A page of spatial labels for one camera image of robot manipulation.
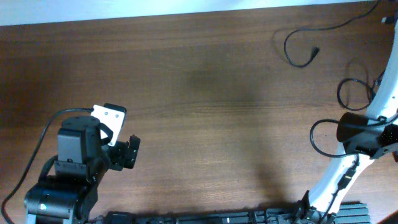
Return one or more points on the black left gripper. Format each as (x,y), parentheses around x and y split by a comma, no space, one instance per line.
(133,152)

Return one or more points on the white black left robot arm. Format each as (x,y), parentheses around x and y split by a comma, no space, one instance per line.
(67,187)

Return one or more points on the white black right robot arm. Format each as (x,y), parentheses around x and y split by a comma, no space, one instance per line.
(362,139)

